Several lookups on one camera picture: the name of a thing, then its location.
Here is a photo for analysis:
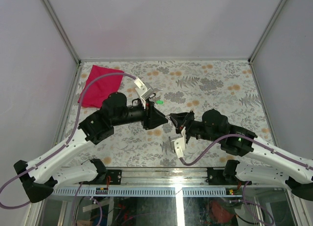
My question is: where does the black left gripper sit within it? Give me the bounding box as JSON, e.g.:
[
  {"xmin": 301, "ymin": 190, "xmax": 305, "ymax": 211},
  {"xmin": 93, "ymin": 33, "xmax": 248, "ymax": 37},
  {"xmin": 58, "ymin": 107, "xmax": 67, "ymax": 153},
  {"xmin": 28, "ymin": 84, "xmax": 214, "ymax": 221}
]
[{"xmin": 112, "ymin": 96, "xmax": 169, "ymax": 130}]

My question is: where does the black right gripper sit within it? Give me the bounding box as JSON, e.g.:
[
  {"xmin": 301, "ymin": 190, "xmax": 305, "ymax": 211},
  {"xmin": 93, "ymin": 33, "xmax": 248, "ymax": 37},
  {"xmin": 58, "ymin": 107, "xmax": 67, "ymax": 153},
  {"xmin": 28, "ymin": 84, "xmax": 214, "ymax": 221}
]
[{"xmin": 169, "ymin": 111, "xmax": 222, "ymax": 143}]

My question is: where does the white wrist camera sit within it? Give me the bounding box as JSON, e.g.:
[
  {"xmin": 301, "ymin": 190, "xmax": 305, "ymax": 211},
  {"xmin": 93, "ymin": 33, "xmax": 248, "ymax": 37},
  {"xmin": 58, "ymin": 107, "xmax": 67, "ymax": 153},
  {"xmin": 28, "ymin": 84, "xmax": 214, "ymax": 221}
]
[
  {"xmin": 169, "ymin": 127, "xmax": 186, "ymax": 158},
  {"xmin": 134, "ymin": 77, "xmax": 155, "ymax": 109}
]

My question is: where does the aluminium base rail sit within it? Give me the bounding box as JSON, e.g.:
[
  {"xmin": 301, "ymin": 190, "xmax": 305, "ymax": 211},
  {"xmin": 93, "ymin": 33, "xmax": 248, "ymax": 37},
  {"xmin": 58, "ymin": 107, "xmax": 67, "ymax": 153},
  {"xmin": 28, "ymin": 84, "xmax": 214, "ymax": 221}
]
[{"xmin": 52, "ymin": 168, "xmax": 243, "ymax": 197}]

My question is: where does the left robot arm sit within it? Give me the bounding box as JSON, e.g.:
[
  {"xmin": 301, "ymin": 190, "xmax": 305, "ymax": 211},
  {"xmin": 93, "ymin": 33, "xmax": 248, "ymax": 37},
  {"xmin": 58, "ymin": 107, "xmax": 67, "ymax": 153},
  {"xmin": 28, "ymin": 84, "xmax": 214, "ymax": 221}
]
[{"xmin": 14, "ymin": 92, "xmax": 168, "ymax": 203}]

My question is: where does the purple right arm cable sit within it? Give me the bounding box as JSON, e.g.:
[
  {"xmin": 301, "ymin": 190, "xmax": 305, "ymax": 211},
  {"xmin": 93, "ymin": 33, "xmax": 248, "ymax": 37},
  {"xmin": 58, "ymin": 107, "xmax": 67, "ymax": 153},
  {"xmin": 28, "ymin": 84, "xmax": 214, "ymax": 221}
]
[{"xmin": 179, "ymin": 134, "xmax": 313, "ymax": 170}]

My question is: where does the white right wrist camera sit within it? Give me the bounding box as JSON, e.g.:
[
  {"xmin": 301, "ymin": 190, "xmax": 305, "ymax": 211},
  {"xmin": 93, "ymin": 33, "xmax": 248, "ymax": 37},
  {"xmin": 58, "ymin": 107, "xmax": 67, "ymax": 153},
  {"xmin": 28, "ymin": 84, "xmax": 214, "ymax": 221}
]
[{"xmin": 169, "ymin": 127, "xmax": 186, "ymax": 158}]

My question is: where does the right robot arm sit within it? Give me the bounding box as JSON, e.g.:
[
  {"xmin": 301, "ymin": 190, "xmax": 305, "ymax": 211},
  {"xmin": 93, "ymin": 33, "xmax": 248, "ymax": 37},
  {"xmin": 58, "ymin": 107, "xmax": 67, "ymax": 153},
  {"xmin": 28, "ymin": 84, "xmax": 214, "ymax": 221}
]
[{"xmin": 169, "ymin": 109, "xmax": 313, "ymax": 201}]

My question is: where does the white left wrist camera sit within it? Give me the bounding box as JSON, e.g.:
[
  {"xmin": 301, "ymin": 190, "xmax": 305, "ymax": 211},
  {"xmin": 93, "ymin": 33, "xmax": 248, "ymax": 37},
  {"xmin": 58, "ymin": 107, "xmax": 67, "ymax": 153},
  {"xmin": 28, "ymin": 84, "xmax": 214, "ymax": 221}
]
[{"xmin": 134, "ymin": 77, "xmax": 155, "ymax": 109}]

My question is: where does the magenta cloth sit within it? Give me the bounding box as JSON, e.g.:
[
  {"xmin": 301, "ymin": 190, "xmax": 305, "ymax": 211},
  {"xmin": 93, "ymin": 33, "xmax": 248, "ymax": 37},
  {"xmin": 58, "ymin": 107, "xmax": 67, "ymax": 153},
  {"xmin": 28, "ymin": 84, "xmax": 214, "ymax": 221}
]
[{"xmin": 82, "ymin": 65, "xmax": 123, "ymax": 108}]

